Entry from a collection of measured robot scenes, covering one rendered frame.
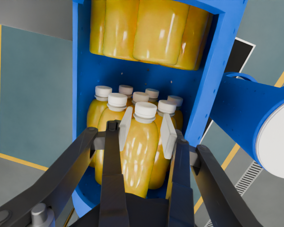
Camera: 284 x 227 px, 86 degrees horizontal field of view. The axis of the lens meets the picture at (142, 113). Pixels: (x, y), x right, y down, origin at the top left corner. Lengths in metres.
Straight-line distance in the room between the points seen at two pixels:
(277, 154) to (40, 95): 1.77
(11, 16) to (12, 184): 2.21
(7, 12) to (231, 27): 0.69
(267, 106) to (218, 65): 0.32
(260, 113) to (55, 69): 1.55
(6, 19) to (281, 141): 0.94
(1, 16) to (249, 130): 0.87
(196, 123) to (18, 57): 1.75
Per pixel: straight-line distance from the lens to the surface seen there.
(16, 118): 2.08
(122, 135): 0.16
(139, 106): 0.26
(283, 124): 0.55
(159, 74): 0.46
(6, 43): 1.91
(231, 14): 0.25
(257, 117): 0.55
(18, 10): 0.80
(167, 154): 0.17
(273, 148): 0.58
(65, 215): 1.11
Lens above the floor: 1.42
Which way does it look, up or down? 70 degrees down
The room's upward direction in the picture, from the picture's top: 172 degrees counter-clockwise
